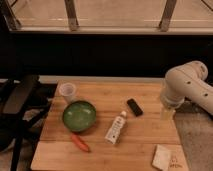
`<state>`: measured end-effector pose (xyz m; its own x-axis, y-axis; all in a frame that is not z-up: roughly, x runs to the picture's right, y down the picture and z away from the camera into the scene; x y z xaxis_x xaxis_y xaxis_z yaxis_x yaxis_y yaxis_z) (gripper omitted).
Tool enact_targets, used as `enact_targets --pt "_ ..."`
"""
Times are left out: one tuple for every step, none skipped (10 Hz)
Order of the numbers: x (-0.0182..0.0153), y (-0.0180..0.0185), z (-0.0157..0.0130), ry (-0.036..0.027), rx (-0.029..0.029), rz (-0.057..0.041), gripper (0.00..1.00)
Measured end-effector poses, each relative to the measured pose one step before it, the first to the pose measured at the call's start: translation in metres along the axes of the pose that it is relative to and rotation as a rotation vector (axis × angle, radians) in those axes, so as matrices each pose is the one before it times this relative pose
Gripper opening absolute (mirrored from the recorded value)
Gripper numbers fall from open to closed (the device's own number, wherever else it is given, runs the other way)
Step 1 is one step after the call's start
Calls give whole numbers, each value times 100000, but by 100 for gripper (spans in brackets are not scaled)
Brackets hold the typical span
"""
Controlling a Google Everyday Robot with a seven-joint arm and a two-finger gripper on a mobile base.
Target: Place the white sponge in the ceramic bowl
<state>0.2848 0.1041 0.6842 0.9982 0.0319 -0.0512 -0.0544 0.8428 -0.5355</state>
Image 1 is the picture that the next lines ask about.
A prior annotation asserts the white sponge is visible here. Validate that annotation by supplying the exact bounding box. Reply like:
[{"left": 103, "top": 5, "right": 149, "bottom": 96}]
[{"left": 152, "top": 145, "right": 171, "bottom": 171}]

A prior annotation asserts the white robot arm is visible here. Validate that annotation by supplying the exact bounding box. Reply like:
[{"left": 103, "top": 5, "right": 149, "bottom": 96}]
[{"left": 160, "top": 61, "right": 213, "bottom": 120}]

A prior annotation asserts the green ceramic bowl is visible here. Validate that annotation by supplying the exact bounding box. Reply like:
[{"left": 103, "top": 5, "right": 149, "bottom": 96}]
[{"left": 62, "top": 100, "right": 96, "bottom": 132}]

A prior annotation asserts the black rectangular block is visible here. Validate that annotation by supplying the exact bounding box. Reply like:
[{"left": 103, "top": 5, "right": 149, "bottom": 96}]
[{"left": 127, "top": 99, "right": 143, "bottom": 117}]

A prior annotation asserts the white squeeze bottle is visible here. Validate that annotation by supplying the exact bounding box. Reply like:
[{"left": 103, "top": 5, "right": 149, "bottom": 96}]
[{"left": 105, "top": 111, "right": 127, "bottom": 144}]

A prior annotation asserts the wooden cutting board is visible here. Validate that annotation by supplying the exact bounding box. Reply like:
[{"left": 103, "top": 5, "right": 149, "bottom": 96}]
[{"left": 31, "top": 81, "right": 189, "bottom": 171}]

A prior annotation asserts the orange carrot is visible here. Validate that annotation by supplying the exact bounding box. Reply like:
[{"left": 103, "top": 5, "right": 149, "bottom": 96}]
[{"left": 71, "top": 134, "right": 90, "bottom": 152}]

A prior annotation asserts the clear plastic cup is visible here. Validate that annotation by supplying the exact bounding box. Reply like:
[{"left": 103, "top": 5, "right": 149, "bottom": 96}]
[{"left": 59, "top": 83, "right": 76, "bottom": 103}]

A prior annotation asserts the black chair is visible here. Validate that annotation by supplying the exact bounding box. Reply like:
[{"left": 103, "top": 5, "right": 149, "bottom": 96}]
[{"left": 0, "top": 75, "right": 52, "bottom": 171}]

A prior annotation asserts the metal window frame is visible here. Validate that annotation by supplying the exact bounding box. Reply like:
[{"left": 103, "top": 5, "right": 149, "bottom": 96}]
[{"left": 0, "top": 0, "right": 213, "bottom": 35}]

